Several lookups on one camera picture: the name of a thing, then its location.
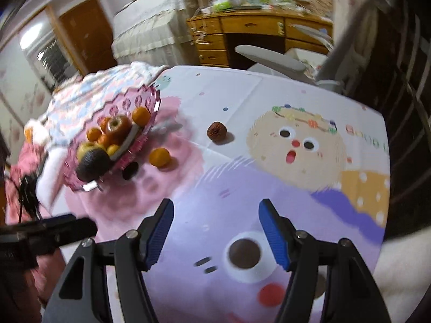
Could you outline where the dark green avocado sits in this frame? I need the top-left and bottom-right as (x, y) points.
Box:
(75, 148), (113, 182)

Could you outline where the small orange tangerine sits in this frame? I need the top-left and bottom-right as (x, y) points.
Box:
(96, 134), (111, 149)

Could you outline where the large orange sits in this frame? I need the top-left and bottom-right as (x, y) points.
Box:
(131, 107), (151, 128)

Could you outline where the small yellow tangerine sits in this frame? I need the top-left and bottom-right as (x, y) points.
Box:
(106, 144), (120, 157)

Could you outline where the yellow green apple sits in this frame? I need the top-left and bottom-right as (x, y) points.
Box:
(76, 142), (100, 162)

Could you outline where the orange tangerine in tray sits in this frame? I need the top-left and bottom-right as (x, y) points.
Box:
(86, 127), (102, 142)

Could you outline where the red apple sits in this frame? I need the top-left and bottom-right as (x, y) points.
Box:
(105, 115), (132, 142)

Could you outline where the cartoon print bed sheet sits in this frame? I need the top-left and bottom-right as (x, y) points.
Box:
(65, 66), (390, 322)

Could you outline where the brown red passion fruit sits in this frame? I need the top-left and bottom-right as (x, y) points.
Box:
(207, 121), (227, 142)

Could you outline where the pastel patterned quilt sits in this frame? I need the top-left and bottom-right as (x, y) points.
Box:
(23, 61), (168, 147)

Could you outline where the pink plastic fruit tray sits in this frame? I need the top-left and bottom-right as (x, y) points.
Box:
(63, 85), (161, 192)

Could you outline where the white lace covered cabinet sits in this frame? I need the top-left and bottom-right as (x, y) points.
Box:
(111, 0), (199, 66)

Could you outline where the brown wooden door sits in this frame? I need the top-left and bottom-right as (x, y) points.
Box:
(59, 0), (117, 74)

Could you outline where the grey office chair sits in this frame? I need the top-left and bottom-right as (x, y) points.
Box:
(235, 0), (389, 94)

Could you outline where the wooden desk with drawers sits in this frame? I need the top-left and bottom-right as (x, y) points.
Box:
(187, 9), (333, 69)

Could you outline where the white tray on chair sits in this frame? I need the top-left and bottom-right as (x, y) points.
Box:
(285, 48), (327, 77)

